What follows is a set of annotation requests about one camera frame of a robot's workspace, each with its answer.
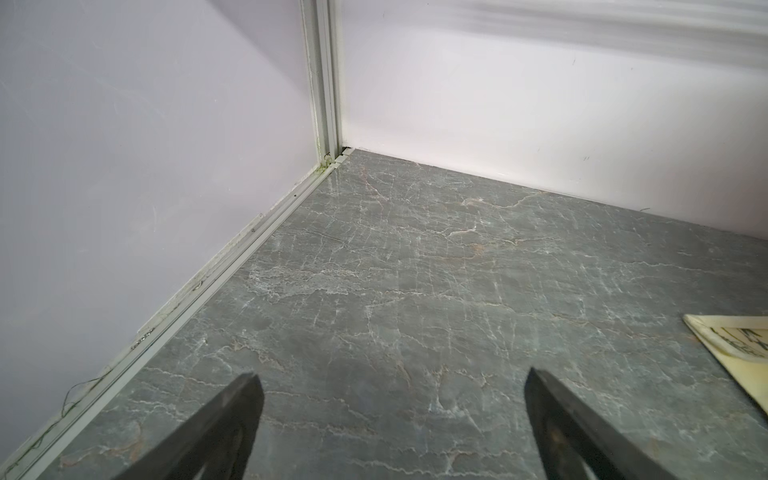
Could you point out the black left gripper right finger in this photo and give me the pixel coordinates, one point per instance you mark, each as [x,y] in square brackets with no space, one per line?
[574,442]

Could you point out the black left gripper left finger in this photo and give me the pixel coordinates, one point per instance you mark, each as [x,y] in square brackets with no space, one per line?
[214,443]

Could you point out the cream canvas grocery bag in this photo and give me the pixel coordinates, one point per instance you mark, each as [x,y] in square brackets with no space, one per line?
[739,343]

